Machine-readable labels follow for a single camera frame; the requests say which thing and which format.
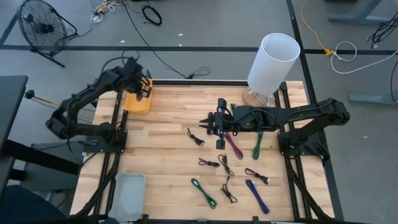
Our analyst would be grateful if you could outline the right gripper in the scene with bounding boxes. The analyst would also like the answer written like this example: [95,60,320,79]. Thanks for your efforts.
[198,98,238,150]

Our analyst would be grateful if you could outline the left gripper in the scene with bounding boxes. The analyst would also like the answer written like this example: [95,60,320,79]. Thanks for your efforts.
[127,68,154,102]

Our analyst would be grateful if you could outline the small black cable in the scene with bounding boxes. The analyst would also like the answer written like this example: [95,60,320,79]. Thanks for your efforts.
[217,154,236,177]
[244,167,271,185]
[220,175,239,205]
[186,127,206,147]
[198,157,221,168]

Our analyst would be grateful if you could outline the magenta braided cable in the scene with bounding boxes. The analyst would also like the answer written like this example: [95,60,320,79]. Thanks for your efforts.
[223,132,244,161]

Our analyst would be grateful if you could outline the blue braided cable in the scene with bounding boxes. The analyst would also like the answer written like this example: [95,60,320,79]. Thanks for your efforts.
[244,179,271,215]

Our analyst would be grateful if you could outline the yellow plastic bin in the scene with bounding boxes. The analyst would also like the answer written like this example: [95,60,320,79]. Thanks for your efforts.
[121,77,154,115]

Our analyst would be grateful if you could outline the white shade table lamp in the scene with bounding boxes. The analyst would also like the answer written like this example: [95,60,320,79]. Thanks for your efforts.
[241,32,302,110]

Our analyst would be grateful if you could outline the light grey plastic bin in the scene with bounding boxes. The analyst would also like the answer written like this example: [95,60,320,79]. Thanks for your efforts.
[107,172,147,222]

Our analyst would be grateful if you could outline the black floor fan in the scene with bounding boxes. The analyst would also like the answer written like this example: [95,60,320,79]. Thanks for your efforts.
[17,0,78,68]

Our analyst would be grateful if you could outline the black desk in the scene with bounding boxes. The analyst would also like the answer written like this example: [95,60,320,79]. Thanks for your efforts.
[0,74,81,200]

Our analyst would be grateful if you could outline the grey desk foot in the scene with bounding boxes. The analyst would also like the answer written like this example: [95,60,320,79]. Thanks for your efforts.
[348,93,398,106]

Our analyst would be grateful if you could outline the mesh office chair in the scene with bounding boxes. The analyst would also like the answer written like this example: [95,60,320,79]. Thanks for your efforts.
[0,185,68,224]

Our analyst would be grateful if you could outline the grey desk legs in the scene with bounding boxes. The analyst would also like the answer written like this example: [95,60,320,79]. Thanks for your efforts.
[328,0,398,26]

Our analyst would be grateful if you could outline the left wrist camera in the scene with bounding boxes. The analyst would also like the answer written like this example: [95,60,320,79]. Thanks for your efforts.
[124,57,140,72]

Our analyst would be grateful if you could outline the black aluminium table frame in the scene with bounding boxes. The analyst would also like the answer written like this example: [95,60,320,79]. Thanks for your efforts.
[70,79,345,224]

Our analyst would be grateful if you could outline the long black floor cable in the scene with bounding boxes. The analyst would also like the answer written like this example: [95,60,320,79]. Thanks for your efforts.
[122,0,211,80]

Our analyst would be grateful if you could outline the white lamp cable bundle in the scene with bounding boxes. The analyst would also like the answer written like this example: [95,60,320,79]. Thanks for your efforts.
[262,92,277,108]

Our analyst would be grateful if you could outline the black coiled floor cable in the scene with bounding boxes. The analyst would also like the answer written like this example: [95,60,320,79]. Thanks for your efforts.
[141,4,163,27]

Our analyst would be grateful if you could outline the black knob with yellow cable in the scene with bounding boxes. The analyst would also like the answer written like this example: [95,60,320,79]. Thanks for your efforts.
[24,89,60,107]

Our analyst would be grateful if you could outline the yellow extension cord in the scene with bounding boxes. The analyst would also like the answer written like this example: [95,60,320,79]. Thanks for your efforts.
[300,0,336,58]

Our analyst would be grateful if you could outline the white floor cable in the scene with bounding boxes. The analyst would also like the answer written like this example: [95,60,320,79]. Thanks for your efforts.
[330,40,398,75]

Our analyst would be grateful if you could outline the thin black floor cable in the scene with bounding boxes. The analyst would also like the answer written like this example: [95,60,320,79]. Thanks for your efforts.
[389,58,398,105]

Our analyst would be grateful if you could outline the black cable tangle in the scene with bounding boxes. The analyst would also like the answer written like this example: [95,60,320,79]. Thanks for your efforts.
[366,14,398,50]

